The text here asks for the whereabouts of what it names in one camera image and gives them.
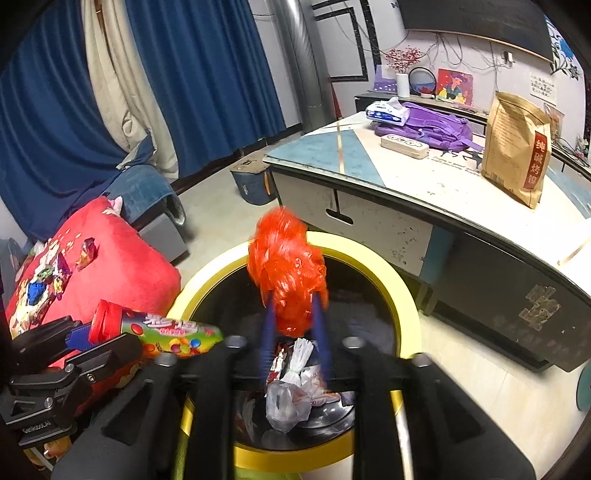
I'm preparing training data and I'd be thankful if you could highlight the yellow rimmed trash can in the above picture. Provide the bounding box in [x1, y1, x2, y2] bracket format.
[171, 232, 422, 476]

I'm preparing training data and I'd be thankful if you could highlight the red plastic bag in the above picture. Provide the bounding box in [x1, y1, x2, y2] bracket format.
[247, 206, 329, 337]

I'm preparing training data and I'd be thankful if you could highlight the black television stand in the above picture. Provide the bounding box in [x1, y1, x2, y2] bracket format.
[355, 91, 591, 176]

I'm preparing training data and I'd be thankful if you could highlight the black wall television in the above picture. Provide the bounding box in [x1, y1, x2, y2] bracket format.
[398, 0, 555, 63]

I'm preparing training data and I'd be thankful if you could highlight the white power strip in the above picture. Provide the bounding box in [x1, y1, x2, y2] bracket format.
[380, 133, 429, 160]

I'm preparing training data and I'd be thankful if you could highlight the colourful candy tube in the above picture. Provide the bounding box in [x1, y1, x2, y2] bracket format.
[88, 299, 223, 358]

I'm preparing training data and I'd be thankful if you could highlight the white tissue pack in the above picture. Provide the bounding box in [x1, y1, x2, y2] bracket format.
[366, 97, 410, 126]

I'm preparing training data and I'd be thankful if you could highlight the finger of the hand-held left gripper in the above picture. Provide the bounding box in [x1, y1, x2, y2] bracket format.
[65, 333, 144, 393]
[14, 316, 100, 367]

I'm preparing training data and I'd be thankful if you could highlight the brown paper bag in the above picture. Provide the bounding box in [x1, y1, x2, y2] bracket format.
[481, 91, 552, 209]

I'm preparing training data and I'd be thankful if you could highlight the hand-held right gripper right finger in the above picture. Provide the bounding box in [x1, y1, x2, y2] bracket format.
[311, 295, 543, 480]

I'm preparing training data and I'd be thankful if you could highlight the red floral blanket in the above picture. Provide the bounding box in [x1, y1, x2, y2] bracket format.
[4, 196, 182, 416]

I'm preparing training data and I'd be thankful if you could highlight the silver tower air conditioner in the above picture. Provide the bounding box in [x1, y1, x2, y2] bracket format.
[268, 0, 340, 127]

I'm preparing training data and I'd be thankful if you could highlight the blue curtain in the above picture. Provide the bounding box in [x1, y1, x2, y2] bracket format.
[124, 0, 287, 178]
[0, 0, 139, 241]

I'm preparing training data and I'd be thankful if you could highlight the colourful painting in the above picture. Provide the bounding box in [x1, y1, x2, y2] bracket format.
[436, 68, 475, 106]

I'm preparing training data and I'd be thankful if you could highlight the clear plastic bag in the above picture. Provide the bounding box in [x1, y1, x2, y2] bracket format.
[265, 338, 324, 433]

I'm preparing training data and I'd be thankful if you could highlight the white and blue coffee table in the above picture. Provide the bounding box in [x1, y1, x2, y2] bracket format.
[263, 110, 591, 374]

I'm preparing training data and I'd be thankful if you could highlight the pile of candy wrappers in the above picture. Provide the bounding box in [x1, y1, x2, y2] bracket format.
[11, 244, 75, 324]

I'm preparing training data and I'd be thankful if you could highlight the blue storage box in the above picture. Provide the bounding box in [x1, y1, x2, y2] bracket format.
[230, 154, 278, 205]

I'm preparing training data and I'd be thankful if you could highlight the purple box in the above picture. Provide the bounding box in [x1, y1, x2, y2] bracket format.
[373, 65, 398, 93]

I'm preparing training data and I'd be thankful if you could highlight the purple candy wrapper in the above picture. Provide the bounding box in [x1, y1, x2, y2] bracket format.
[75, 237, 99, 271]

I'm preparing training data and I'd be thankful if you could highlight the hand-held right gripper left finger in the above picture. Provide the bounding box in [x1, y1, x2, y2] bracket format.
[51, 295, 278, 480]

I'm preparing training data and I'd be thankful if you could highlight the blue sofa cover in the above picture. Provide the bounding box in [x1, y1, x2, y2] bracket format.
[115, 134, 188, 232]

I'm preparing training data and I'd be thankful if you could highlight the small clear packet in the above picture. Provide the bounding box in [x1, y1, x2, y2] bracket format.
[545, 104, 565, 139]

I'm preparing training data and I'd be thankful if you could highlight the purple backpack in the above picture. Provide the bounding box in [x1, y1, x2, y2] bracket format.
[375, 102, 483, 152]

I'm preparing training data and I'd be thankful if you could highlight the white paper note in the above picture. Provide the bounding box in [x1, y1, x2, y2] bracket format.
[529, 71, 555, 100]

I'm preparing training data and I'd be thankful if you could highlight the blue flower wall decal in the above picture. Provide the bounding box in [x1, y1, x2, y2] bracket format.
[545, 14, 583, 81]

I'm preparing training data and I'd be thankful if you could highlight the round sand art ornament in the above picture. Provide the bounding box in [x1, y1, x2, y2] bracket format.
[409, 66, 437, 100]

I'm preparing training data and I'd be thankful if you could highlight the beige curtain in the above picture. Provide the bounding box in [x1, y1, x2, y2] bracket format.
[81, 0, 180, 178]

